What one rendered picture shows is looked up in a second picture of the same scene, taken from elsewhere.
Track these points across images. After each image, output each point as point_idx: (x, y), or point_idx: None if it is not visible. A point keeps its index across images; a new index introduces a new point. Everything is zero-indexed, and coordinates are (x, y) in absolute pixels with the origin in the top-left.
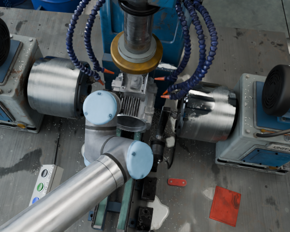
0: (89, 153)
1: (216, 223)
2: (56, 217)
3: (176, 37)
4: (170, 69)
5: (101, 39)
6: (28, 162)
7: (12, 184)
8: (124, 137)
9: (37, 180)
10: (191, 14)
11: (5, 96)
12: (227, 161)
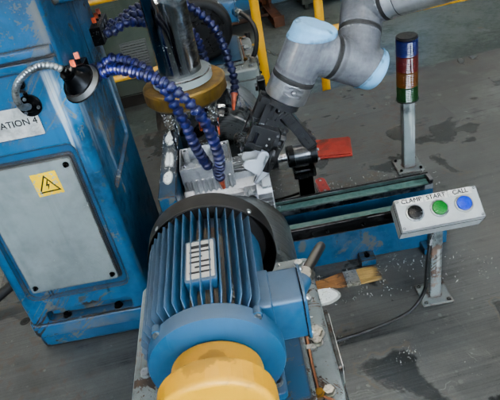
0: (373, 52)
1: (355, 150)
2: None
3: (124, 117)
4: (174, 134)
5: (48, 375)
6: (399, 374)
7: (459, 378)
8: (340, 13)
9: (432, 224)
10: (140, 11)
11: None
12: None
